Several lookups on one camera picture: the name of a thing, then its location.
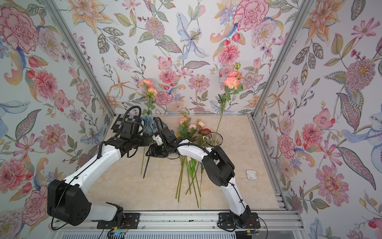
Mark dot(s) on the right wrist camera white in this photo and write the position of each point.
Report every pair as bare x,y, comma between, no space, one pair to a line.
158,139

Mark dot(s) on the pink flower stem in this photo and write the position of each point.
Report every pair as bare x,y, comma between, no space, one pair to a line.
191,127
150,95
232,86

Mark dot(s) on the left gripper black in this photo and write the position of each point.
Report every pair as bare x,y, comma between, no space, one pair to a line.
146,139

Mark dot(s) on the aluminium front rail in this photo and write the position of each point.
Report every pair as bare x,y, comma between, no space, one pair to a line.
273,220

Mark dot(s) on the orange and red flower stems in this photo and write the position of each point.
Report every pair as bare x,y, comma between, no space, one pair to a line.
200,141

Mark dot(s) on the yellow flower bunch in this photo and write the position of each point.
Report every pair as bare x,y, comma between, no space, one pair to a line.
187,178

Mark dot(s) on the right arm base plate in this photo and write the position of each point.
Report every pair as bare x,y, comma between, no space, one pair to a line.
230,221

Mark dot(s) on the white wall socket plate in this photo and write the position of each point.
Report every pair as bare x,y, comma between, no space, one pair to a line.
251,174

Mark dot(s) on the clear glass vase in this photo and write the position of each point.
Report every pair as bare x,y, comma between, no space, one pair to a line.
213,139

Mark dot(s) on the black white checkerboard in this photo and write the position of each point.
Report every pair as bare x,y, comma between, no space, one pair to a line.
117,124

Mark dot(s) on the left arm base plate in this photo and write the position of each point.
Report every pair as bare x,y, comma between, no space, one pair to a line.
131,220

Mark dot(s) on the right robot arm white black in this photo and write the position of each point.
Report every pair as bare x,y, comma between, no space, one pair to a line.
218,166

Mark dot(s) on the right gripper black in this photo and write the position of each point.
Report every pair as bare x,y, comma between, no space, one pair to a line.
155,152

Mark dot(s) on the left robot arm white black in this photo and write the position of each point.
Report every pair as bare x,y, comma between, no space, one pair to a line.
66,199

